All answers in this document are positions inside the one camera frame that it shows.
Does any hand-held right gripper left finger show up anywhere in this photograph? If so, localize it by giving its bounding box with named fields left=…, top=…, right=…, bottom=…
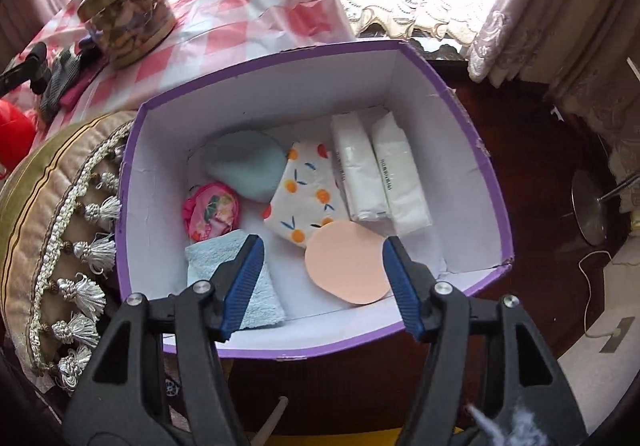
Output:
left=62, top=233, right=266, bottom=446

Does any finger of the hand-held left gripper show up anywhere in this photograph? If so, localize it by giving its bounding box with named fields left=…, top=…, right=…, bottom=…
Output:
left=0, top=42, right=51, bottom=94

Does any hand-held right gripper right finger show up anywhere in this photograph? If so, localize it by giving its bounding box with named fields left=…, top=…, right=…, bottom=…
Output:
left=382, top=235, right=588, bottom=446

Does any light blue towel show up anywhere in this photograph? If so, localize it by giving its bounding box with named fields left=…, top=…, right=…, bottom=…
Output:
left=185, top=232, right=287, bottom=334

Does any peach round sponge pad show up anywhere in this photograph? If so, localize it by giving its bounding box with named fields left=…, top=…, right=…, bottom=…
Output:
left=304, top=220, right=393, bottom=306

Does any pink round pouch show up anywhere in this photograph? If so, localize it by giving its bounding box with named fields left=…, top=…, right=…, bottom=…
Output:
left=182, top=182, right=242, bottom=243

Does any white fruit print pouch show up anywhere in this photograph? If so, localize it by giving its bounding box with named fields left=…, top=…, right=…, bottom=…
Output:
left=262, top=141, right=348, bottom=247

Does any purple cardboard box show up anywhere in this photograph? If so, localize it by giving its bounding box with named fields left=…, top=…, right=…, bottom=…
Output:
left=116, top=40, right=515, bottom=359

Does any black white houndstooth cloth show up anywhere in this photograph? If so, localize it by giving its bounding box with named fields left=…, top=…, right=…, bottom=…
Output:
left=39, top=49, right=86, bottom=123

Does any beige curtain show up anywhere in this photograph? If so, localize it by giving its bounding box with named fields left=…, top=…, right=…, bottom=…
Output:
left=0, top=0, right=71, bottom=57

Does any red thermos bottle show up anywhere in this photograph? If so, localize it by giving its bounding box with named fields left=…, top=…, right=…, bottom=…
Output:
left=0, top=99, right=41, bottom=179

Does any glass jar with metal lid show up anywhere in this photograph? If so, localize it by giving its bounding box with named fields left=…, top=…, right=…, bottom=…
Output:
left=77, top=0, right=177, bottom=70

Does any white plastic stick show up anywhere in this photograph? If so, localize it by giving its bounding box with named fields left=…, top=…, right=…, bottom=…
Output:
left=252, top=396, right=290, bottom=446

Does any striped velvet cushion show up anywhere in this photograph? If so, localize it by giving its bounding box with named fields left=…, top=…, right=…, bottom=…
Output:
left=0, top=110, right=138, bottom=394

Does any red checked plastic tablecloth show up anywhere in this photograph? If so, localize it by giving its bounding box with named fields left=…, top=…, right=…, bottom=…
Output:
left=10, top=0, right=356, bottom=127

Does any metal round stand base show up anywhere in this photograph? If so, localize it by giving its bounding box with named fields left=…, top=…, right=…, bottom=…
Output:
left=571, top=169, right=640, bottom=245

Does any white plastic panel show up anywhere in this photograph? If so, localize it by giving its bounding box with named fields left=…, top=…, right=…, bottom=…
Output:
left=550, top=246, right=640, bottom=437

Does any pink embroidered curtain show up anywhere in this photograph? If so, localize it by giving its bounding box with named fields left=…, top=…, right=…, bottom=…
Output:
left=467, top=0, right=640, bottom=167

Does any white cable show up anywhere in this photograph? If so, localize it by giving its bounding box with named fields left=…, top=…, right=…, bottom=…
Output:
left=579, top=250, right=621, bottom=339

